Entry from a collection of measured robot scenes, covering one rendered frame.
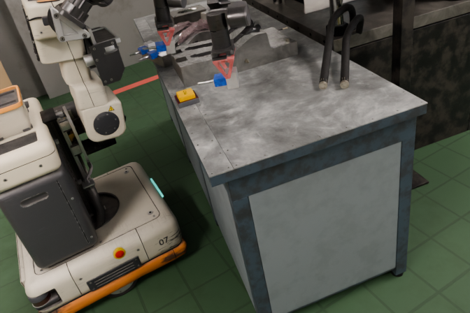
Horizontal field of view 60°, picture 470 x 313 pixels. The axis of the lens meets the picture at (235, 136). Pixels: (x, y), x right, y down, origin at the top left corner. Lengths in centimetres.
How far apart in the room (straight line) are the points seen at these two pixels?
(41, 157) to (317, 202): 96
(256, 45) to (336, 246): 83
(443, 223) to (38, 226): 171
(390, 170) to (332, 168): 23
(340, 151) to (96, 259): 109
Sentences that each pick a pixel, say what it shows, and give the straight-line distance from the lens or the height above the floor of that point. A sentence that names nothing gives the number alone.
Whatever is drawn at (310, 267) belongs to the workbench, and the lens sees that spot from 155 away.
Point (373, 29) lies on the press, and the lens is 205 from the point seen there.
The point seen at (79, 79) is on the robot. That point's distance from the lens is 172.
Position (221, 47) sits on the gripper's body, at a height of 105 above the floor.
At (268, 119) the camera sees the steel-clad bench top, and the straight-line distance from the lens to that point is 132.
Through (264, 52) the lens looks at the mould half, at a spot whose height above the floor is 85.
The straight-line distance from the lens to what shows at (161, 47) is 173.
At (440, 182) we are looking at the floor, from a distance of 234.
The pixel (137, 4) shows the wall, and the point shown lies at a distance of 453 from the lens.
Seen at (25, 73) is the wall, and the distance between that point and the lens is 449.
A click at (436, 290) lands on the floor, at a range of 186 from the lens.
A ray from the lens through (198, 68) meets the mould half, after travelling 166.
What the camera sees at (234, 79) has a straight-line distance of 131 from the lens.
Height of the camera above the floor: 146
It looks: 31 degrees down
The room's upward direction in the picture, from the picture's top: 12 degrees counter-clockwise
